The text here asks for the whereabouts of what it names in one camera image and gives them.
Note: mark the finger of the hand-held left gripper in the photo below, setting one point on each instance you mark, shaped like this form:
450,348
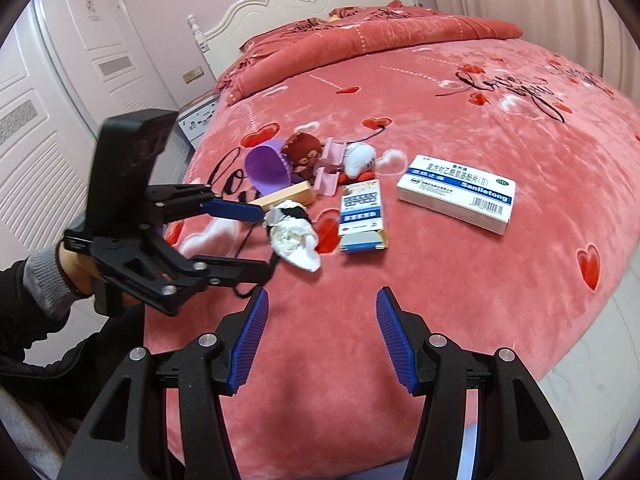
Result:
230,270
235,210

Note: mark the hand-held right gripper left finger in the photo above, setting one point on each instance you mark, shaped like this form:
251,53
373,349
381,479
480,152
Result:
250,340

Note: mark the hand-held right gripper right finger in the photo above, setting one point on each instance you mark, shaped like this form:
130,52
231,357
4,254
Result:
395,340

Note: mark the purple silicone cup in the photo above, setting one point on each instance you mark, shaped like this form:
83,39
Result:
265,170

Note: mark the white tissue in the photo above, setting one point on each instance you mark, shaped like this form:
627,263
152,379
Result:
290,240

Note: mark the pink plastic clip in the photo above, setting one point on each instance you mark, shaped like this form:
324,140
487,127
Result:
327,175

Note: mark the wooden block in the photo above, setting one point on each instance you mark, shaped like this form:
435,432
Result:
290,193

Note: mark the brown plush toy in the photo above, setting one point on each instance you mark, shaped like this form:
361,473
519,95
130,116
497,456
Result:
305,150

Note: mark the white nightstand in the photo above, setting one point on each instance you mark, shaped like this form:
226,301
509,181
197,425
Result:
200,115

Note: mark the white panelled wardrobe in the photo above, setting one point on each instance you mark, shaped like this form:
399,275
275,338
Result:
45,110

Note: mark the pink heart printed blanket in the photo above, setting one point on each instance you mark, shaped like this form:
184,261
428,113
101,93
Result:
500,285

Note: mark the small blue white medicine box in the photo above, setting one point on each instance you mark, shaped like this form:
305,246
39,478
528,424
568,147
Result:
360,210

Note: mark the white plush toy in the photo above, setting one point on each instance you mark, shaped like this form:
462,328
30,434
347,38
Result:
357,157

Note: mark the large white medicine box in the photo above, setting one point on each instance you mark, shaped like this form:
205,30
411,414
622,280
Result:
450,190

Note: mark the folded red quilt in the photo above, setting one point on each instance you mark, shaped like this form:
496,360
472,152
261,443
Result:
375,35

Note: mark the red printed pillow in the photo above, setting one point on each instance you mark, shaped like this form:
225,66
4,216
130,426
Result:
360,10

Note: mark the wall socket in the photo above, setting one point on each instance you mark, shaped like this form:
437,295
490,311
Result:
193,74

